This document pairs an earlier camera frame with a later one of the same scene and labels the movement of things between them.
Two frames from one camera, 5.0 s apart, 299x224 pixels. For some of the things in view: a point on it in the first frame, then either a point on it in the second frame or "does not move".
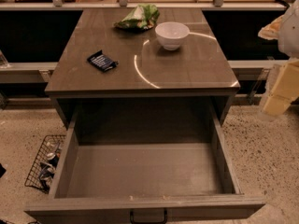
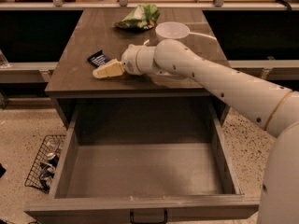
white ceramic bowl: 171,35 does not move
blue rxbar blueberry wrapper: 102,62 does not move
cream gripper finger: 285,89 → 116,67
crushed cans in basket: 47,167 does not move
